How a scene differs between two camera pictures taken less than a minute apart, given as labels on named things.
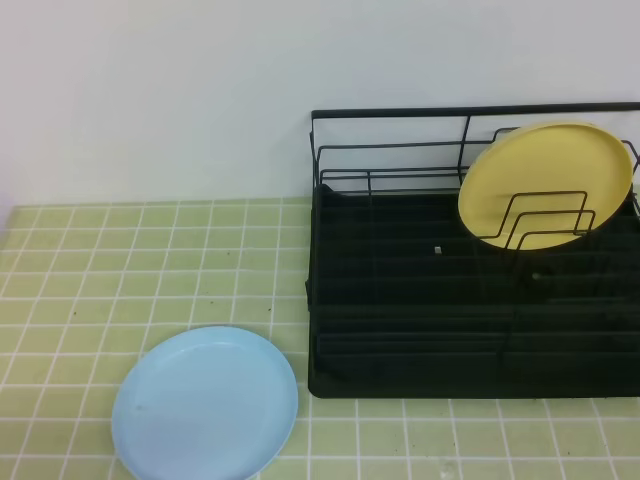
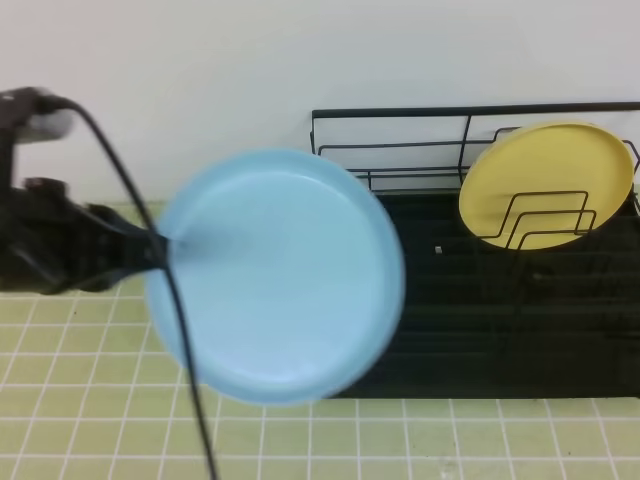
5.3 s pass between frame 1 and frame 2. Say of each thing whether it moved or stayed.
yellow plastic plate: stayed
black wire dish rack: stayed
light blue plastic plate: moved
